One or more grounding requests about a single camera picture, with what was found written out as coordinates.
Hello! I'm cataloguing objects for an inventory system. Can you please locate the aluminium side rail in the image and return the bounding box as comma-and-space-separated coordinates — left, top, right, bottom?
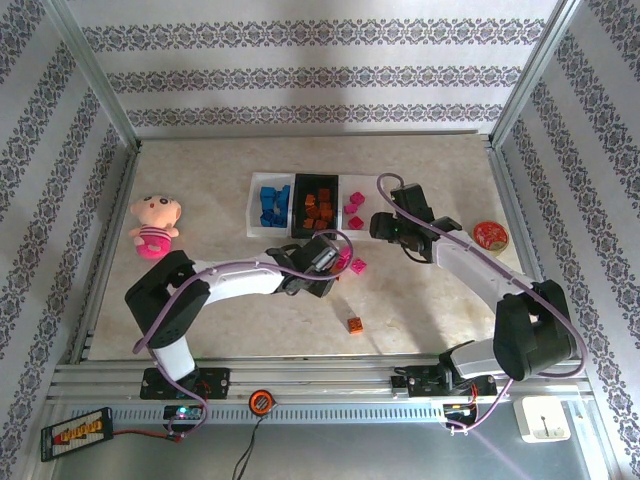
485, 142, 599, 391
69, 142, 144, 364

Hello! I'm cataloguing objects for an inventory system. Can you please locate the aluminium back rail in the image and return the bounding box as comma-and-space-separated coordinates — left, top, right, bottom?
137, 129, 494, 139

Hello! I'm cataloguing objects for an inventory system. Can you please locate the orange black round device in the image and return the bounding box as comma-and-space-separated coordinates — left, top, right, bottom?
248, 388, 275, 415

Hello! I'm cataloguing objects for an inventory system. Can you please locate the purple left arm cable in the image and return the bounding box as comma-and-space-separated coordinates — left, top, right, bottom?
132, 230, 357, 437

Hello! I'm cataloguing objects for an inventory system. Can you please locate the red black power wire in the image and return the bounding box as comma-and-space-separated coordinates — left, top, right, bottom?
110, 428, 184, 445

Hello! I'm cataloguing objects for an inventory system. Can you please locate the white plastic bin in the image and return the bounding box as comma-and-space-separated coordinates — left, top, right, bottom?
247, 171, 296, 238
337, 173, 386, 241

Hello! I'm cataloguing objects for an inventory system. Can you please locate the black yellow power board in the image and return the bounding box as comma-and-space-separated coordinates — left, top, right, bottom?
39, 406, 115, 464

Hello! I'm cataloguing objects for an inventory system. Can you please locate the black plastic bin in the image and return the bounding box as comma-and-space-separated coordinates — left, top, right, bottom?
290, 172, 342, 241

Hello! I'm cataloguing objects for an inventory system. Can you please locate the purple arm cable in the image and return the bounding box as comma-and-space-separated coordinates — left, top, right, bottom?
376, 172, 587, 435
132, 230, 357, 437

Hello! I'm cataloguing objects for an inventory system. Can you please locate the grey slotted cable duct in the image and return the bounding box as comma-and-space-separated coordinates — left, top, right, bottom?
109, 403, 501, 426

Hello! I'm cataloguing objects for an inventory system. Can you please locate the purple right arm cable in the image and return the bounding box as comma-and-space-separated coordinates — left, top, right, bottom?
376, 172, 587, 435

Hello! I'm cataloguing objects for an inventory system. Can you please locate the aluminium frame post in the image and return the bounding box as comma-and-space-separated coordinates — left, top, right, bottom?
42, 0, 143, 154
486, 0, 585, 149

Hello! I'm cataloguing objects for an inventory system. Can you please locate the plush doll pink striped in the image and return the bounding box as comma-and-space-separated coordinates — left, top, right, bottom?
129, 193, 182, 261

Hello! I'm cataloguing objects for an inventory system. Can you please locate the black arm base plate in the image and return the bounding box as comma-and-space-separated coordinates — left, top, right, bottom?
391, 366, 499, 401
139, 367, 232, 401

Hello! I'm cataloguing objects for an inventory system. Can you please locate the thin black cable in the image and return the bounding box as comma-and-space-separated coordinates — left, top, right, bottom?
232, 413, 264, 480

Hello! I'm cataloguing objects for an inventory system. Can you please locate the small board green light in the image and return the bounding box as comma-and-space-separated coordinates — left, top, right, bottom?
163, 403, 205, 422

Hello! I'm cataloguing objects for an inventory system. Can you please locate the round red gold tin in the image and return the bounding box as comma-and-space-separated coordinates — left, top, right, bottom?
472, 219, 509, 257

